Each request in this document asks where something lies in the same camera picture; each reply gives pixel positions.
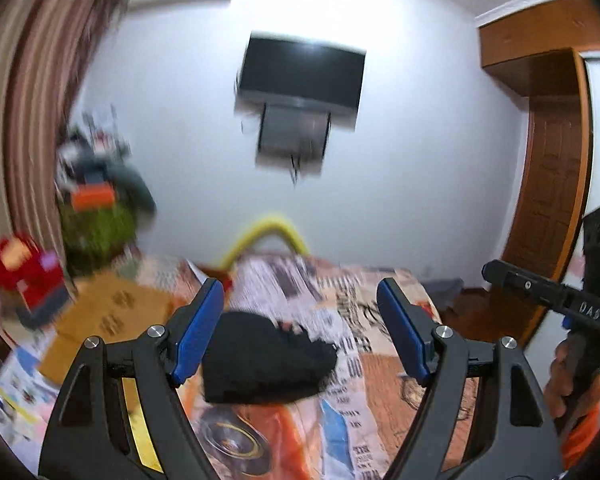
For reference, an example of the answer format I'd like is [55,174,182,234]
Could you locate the black zip hoodie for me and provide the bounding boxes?
[201,311,338,404]

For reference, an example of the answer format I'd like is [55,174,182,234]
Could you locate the person right hand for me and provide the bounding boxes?
[544,340,600,418]

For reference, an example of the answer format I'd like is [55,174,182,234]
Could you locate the grey backpack on floor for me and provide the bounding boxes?
[422,278,464,312]

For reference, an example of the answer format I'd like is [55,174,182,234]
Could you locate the brown wooden lap desk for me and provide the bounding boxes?
[38,272,188,385]

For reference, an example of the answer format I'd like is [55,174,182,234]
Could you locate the brown wooden door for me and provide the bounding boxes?
[499,49,594,346]

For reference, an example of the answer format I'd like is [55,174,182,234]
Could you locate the newspaper print bed cover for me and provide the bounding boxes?
[180,254,438,479]

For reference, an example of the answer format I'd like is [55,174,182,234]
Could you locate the red plush toy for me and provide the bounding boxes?
[0,233,64,313]

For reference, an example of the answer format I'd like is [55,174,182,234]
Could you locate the dark green pillow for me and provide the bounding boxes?
[107,162,157,214]

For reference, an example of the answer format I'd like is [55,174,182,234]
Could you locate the yellow curved foam tube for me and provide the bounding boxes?
[218,214,310,271]

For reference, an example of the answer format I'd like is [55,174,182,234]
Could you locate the orange box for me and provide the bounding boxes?
[71,183,116,211]

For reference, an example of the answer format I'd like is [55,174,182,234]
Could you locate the wooden overhead cabinet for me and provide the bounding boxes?
[479,0,600,98]

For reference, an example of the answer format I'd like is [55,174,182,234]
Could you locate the red striped curtain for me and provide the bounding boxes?
[0,0,131,321]

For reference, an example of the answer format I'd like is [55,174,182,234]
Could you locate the small black wall monitor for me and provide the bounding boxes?
[258,105,330,162]

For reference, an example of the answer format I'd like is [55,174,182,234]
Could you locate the large black wall television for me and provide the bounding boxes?
[237,35,366,117]

